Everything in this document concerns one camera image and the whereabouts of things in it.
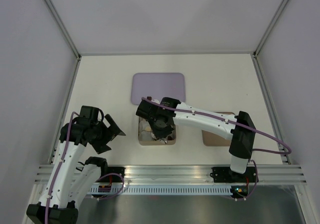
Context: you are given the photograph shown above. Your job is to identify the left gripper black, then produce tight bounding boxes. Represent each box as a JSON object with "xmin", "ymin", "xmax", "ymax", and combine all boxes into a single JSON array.
[{"xmin": 88, "ymin": 114, "xmax": 125, "ymax": 154}]

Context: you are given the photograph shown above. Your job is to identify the gold tin lid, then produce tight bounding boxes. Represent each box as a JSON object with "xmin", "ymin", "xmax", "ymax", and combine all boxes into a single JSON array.
[{"xmin": 201, "ymin": 112, "xmax": 235, "ymax": 147}]

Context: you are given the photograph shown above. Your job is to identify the metal tongs white tips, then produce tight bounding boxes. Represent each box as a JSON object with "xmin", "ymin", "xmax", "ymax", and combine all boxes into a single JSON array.
[{"xmin": 157, "ymin": 137, "xmax": 169, "ymax": 145}]

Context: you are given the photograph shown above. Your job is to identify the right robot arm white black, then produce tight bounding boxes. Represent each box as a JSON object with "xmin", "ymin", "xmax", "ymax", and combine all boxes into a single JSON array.
[{"xmin": 135, "ymin": 97, "xmax": 255, "ymax": 182}]

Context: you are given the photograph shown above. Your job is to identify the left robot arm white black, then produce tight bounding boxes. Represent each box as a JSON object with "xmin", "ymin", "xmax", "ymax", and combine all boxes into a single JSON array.
[{"xmin": 26, "ymin": 105, "xmax": 125, "ymax": 224}]

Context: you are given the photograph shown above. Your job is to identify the gold chocolate tin box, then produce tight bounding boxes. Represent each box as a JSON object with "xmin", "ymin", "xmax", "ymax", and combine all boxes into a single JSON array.
[{"xmin": 135, "ymin": 106, "xmax": 177, "ymax": 146}]

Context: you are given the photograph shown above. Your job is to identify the white paper cup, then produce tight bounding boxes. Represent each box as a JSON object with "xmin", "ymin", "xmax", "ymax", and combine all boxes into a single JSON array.
[
  {"xmin": 138, "ymin": 131, "xmax": 154, "ymax": 142},
  {"xmin": 138, "ymin": 119, "xmax": 151, "ymax": 132}
]

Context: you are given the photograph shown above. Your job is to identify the lavender plastic tray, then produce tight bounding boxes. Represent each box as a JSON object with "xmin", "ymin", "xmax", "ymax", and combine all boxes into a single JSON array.
[{"xmin": 130, "ymin": 72, "xmax": 186, "ymax": 106}]

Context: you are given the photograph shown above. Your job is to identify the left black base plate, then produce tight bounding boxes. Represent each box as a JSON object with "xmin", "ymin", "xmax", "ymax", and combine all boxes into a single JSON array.
[{"xmin": 99, "ymin": 166, "xmax": 126, "ymax": 184}]

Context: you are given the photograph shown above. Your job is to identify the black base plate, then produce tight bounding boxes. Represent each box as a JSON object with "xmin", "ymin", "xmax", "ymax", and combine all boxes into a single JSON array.
[
  {"xmin": 99, "ymin": 166, "xmax": 126, "ymax": 184},
  {"xmin": 209, "ymin": 166, "xmax": 258, "ymax": 184}
]

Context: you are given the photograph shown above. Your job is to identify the white slotted cable duct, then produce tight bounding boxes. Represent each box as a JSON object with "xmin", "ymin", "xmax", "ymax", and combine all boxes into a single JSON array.
[{"xmin": 87, "ymin": 185, "xmax": 233, "ymax": 195}]

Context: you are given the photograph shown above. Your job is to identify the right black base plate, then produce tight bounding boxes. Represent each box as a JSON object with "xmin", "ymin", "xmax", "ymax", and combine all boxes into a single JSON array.
[{"xmin": 209, "ymin": 166, "xmax": 258, "ymax": 184}]

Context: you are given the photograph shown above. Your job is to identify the left aluminium frame post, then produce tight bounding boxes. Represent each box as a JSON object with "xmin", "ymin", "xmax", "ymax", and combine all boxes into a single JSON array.
[{"xmin": 43, "ymin": 0, "xmax": 81, "ymax": 60}]

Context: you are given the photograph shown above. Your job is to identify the aluminium frame post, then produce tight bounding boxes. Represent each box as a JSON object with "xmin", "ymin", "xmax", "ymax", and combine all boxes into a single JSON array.
[
  {"xmin": 252, "ymin": 0, "xmax": 291, "ymax": 59},
  {"xmin": 43, "ymin": 0, "xmax": 81, "ymax": 60}
]

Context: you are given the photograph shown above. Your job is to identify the right aluminium frame post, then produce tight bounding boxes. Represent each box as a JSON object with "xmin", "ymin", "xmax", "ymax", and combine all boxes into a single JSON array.
[{"xmin": 252, "ymin": 0, "xmax": 291, "ymax": 59}]

